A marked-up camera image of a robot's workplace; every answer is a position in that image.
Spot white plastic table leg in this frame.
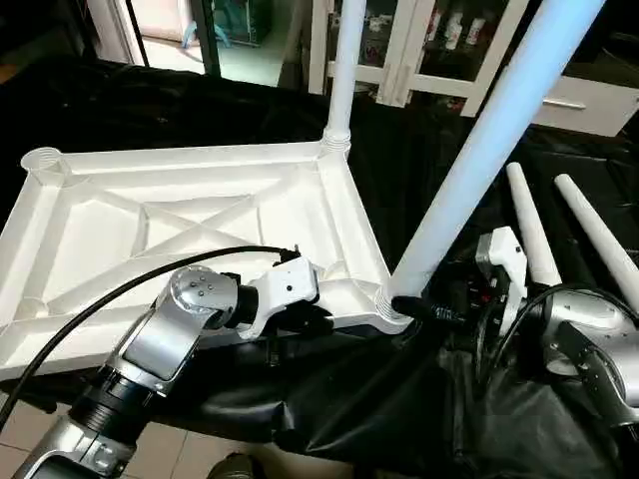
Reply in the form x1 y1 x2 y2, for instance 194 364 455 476
321 0 368 153
554 174 639 310
505 162 563 288
375 0 606 325

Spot white plastic table top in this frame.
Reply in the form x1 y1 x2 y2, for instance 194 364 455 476
0 135 412 380

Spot black table mat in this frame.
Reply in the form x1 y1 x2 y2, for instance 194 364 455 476
0 55 639 479

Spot white drawer unit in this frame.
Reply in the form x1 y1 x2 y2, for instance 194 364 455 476
531 75 639 139

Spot white glass door cabinet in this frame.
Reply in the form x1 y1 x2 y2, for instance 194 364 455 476
308 0 530 119

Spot teal plastic stool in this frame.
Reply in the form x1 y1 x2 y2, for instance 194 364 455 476
214 0 271 49

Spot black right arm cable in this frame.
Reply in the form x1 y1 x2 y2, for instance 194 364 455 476
471 284 639 385

